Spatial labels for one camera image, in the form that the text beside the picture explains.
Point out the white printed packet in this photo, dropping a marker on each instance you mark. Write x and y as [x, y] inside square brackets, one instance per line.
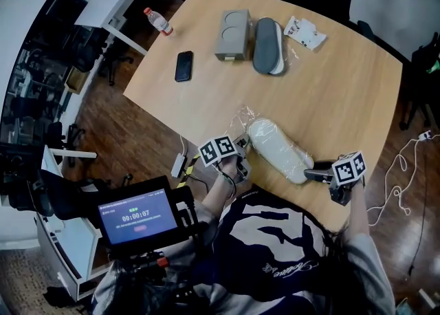
[306, 33]

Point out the white desk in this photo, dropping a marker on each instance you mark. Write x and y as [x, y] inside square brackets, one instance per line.
[113, 4]

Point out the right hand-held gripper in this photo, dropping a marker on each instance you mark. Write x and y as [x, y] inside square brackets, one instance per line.
[347, 171]

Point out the red-capped water bottle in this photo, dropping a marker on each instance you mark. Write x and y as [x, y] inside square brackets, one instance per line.
[159, 22]

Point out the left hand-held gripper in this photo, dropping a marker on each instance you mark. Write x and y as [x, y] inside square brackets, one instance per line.
[218, 150]

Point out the green plastic bag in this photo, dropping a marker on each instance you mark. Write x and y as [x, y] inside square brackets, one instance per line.
[434, 66]

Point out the white cabinet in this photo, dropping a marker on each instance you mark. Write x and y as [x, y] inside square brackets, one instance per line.
[65, 238]

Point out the person's dark printed shirt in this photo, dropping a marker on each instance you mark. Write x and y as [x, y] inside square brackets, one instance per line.
[275, 255]

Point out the white power strip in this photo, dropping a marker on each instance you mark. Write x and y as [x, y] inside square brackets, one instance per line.
[178, 165]

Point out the white power plug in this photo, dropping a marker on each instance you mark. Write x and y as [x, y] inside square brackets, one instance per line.
[424, 135]

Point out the black monitor with screen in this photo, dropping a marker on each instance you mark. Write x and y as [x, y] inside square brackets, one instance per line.
[137, 217]

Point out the black smartphone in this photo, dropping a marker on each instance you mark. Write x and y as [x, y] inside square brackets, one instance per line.
[184, 66]

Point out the person's right forearm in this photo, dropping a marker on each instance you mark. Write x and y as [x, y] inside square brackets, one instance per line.
[357, 210]

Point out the clear plastic wrap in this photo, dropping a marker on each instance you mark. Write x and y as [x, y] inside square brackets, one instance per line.
[240, 119]

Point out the gray cardboard box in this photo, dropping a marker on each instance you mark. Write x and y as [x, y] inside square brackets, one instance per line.
[233, 33]

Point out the black camera rig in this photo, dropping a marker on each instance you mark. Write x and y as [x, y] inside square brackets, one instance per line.
[187, 210]

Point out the person's left forearm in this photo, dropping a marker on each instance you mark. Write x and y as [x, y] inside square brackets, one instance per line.
[220, 190]

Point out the brown cardboard box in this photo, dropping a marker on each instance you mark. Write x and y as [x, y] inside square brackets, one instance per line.
[76, 80]

